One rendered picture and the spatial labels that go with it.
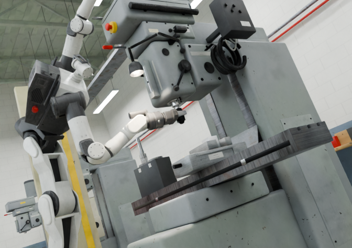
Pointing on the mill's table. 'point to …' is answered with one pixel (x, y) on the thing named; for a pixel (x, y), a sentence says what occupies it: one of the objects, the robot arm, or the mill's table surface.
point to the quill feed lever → (185, 66)
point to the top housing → (139, 15)
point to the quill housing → (167, 72)
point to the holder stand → (154, 175)
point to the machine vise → (207, 158)
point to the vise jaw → (205, 147)
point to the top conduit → (162, 8)
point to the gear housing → (145, 32)
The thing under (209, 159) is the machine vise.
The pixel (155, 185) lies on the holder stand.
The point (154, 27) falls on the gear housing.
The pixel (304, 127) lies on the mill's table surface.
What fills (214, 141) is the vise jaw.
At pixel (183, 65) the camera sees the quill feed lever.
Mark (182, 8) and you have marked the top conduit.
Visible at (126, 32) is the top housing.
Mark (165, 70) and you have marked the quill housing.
